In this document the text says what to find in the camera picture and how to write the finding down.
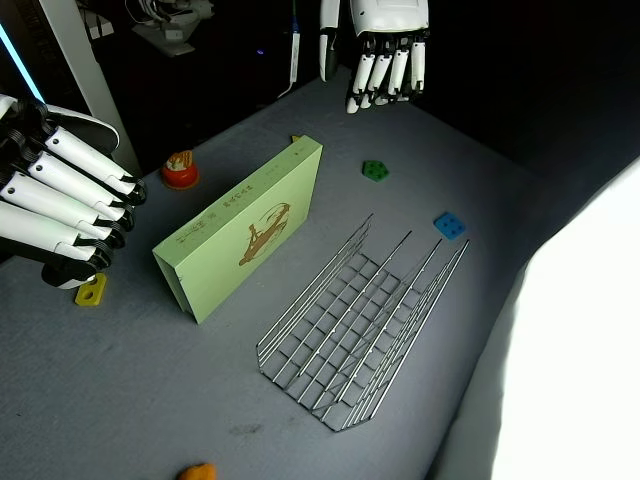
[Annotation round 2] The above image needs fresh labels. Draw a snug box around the green pentagon block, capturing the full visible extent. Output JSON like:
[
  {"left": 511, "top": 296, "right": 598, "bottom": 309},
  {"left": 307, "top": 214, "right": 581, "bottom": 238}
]
[{"left": 361, "top": 159, "right": 392, "bottom": 184}]

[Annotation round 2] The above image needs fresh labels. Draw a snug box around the white frame post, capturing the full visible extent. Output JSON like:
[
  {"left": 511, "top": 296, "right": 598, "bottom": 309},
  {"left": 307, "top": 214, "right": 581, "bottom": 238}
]
[{"left": 38, "top": 0, "right": 144, "bottom": 176}]

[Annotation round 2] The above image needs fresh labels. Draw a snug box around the red and orange toy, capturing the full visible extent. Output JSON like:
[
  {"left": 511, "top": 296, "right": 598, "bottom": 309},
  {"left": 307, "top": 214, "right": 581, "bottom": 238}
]
[{"left": 160, "top": 149, "right": 200, "bottom": 191}]

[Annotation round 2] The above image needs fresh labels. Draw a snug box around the grey table cloth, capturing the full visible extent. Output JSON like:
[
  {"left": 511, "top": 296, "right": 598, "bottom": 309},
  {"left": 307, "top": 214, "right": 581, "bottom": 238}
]
[{"left": 0, "top": 64, "right": 640, "bottom": 480}]

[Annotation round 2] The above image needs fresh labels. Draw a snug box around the small white background box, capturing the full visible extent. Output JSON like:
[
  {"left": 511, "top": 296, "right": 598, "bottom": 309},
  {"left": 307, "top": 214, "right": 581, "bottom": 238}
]
[{"left": 82, "top": 3, "right": 115, "bottom": 40}]

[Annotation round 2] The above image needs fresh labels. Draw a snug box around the white background device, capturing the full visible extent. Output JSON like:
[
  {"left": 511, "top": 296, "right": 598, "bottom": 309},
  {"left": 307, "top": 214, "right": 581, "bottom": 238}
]
[{"left": 124, "top": 0, "right": 216, "bottom": 59}]

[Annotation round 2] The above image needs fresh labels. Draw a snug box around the metal wire rack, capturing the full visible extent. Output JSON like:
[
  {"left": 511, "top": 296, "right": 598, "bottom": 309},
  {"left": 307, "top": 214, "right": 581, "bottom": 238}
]
[{"left": 255, "top": 213, "right": 471, "bottom": 434}]

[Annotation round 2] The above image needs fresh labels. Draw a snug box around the blue square block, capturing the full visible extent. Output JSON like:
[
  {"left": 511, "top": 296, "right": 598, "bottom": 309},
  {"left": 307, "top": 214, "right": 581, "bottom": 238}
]
[{"left": 432, "top": 211, "right": 467, "bottom": 242}]

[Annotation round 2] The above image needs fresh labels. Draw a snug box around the white cable with strip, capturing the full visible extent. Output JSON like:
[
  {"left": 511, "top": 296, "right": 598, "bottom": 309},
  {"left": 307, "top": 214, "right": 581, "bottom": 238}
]
[{"left": 276, "top": 0, "right": 303, "bottom": 100}]

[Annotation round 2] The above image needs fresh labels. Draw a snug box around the yellow rectangular block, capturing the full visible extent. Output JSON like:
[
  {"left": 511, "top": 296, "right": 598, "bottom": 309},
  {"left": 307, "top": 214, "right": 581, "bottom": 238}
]
[{"left": 74, "top": 272, "right": 108, "bottom": 308}]

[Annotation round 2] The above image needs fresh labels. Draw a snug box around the cyan light strip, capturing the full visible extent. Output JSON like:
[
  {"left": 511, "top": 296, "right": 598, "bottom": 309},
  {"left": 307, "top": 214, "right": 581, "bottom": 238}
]
[{"left": 0, "top": 22, "right": 46, "bottom": 104}]

